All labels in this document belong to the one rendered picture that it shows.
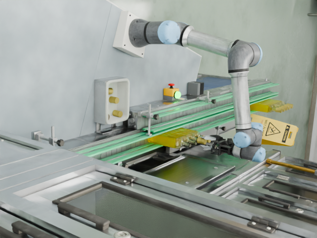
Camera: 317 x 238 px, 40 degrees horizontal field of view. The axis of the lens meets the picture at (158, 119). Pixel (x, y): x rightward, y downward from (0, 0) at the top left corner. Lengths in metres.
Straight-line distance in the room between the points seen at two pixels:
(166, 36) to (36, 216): 1.39
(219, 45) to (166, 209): 1.29
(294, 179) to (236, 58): 0.77
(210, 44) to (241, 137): 0.51
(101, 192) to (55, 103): 0.97
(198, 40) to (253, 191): 0.80
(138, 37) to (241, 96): 0.62
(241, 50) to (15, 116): 1.04
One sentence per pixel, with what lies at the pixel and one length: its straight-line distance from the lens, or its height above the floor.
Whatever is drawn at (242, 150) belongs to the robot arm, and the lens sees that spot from 2.22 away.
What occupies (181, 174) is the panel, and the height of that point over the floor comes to 1.17.
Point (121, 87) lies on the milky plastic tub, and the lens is 2.31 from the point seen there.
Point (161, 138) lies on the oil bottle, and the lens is 2.36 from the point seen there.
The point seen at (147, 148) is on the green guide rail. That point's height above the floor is 0.95.
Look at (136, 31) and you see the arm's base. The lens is 2.28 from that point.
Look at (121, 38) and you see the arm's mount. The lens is 2.27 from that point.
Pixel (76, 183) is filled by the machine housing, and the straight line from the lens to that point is 1.22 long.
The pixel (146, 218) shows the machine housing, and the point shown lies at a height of 1.74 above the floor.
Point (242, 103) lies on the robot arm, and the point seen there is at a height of 1.45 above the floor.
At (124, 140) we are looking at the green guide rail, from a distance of 2.22.
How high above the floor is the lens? 2.30
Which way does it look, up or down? 35 degrees down
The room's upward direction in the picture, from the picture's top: 102 degrees clockwise
